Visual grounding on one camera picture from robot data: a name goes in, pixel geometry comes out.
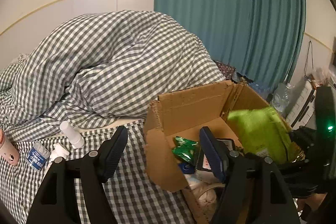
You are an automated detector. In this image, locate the small plastic water bottle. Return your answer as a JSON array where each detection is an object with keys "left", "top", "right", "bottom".
[{"left": 26, "top": 141, "right": 51, "bottom": 171}]

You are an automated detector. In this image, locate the person's right hand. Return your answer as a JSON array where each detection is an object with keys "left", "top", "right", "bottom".
[{"left": 297, "top": 193, "right": 330, "bottom": 219}]

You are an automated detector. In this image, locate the brown cardboard box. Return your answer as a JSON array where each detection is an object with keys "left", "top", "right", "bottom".
[{"left": 142, "top": 80, "right": 306, "bottom": 224}]

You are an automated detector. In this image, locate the teal curtain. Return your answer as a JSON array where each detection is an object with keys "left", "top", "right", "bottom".
[{"left": 154, "top": 0, "right": 306, "bottom": 89}]

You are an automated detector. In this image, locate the small white plush toy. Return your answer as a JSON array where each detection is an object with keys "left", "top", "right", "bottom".
[{"left": 49, "top": 143, "right": 70, "bottom": 164}]

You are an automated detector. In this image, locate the pink kids water bottle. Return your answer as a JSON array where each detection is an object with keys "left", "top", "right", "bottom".
[{"left": 0, "top": 130, "right": 20, "bottom": 166}]

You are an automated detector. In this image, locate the grey gingham duvet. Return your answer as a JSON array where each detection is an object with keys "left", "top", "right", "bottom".
[{"left": 1, "top": 10, "right": 224, "bottom": 141}]

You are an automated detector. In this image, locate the clear tape roll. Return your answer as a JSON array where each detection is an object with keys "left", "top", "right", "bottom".
[{"left": 195, "top": 183, "right": 226, "bottom": 203}]

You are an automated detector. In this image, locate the dark floral bag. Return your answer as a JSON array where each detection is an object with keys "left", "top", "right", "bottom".
[{"left": 214, "top": 60, "right": 236, "bottom": 81}]

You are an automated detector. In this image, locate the green wet wipes pack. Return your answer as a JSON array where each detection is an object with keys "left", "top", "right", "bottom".
[{"left": 228, "top": 107, "right": 295, "bottom": 164}]

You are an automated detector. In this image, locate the green medicine sachet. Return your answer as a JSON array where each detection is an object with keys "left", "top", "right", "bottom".
[{"left": 172, "top": 136, "right": 199, "bottom": 165}]

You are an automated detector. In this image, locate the white spray bottle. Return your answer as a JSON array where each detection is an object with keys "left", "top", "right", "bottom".
[{"left": 60, "top": 121, "right": 85, "bottom": 149}]

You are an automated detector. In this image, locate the large clear water bottle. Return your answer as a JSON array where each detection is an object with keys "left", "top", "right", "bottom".
[{"left": 270, "top": 83, "right": 294, "bottom": 117}]

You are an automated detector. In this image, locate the grey gingham bed sheet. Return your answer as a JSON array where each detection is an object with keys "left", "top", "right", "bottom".
[{"left": 0, "top": 118, "right": 200, "bottom": 224}]

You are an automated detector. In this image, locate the white ointment tube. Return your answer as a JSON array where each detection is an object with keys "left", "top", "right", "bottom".
[{"left": 184, "top": 174, "right": 219, "bottom": 190}]

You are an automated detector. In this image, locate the white drawer cabinet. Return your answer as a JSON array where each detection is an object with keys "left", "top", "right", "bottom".
[{"left": 285, "top": 78, "right": 317, "bottom": 130}]

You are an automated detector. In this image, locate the black white device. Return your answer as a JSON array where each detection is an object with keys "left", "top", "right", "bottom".
[{"left": 196, "top": 138, "right": 235, "bottom": 172}]

